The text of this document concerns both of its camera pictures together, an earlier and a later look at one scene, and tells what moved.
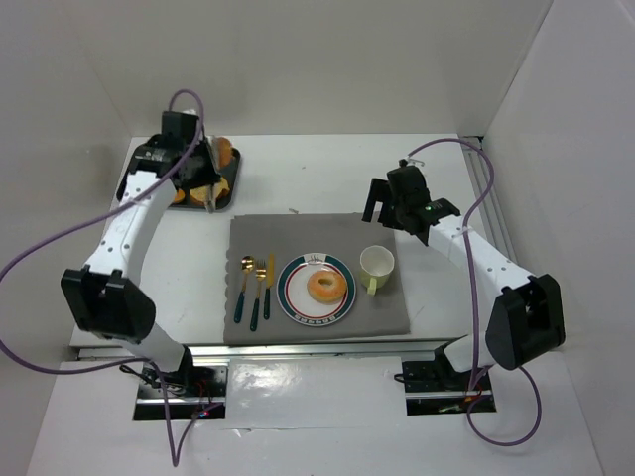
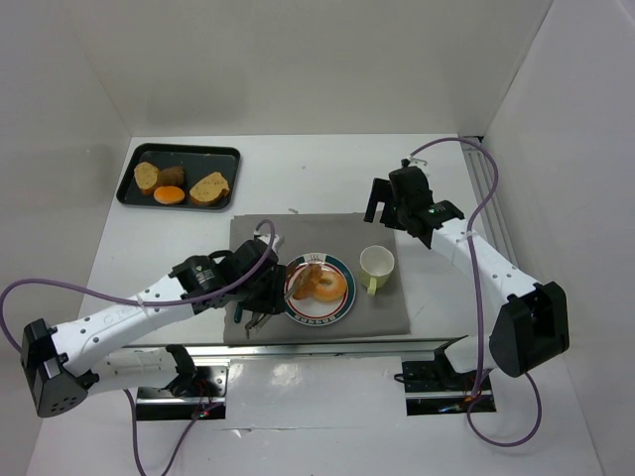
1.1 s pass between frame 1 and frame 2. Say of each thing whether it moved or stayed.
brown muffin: moved
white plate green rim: stayed
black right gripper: stayed
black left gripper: moved
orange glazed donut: stayed
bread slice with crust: stayed
